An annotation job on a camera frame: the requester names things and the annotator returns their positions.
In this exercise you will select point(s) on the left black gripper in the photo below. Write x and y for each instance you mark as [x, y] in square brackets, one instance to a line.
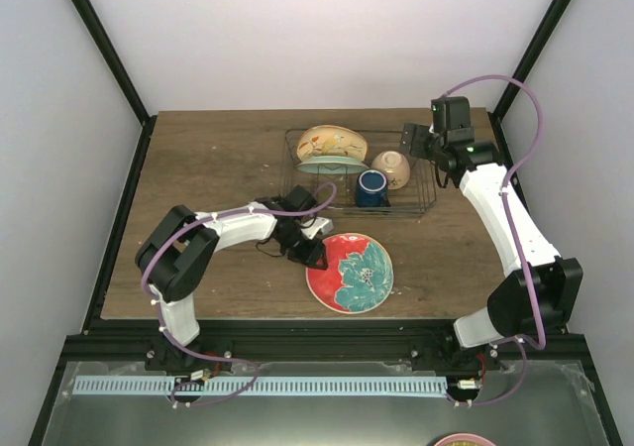
[310, 255]

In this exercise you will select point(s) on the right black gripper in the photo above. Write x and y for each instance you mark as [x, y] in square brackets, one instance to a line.
[417, 150]

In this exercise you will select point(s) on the cream ceramic bowl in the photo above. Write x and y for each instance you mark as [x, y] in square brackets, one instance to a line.
[394, 166]

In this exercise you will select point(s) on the red-rimmed white plate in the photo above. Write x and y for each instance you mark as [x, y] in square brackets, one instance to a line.
[359, 277]

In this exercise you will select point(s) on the dark blue ceramic mug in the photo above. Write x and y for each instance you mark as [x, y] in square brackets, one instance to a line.
[371, 190]

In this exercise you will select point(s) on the green-rimmed plate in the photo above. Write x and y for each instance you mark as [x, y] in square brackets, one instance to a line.
[332, 165]

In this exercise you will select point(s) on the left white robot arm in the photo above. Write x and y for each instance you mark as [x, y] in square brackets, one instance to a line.
[176, 256]

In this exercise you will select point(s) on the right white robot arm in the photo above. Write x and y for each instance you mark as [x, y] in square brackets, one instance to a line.
[540, 287]

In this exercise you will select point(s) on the pink plate at bottom edge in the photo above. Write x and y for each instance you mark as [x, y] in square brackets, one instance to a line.
[463, 439]

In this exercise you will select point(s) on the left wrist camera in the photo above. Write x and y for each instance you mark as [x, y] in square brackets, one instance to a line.
[316, 227]

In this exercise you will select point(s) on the grey wire dish rack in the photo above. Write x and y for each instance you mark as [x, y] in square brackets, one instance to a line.
[416, 198]

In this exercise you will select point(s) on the light blue slotted cable duct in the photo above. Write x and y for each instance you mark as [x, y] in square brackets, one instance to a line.
[265, 386]

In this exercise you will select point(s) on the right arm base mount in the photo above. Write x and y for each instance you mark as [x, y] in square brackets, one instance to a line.
[443, 355]

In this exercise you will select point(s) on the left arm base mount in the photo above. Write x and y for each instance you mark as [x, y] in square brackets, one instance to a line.
[164, 357]

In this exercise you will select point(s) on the black aluminium frame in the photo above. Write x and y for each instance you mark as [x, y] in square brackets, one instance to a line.
[328, 340]

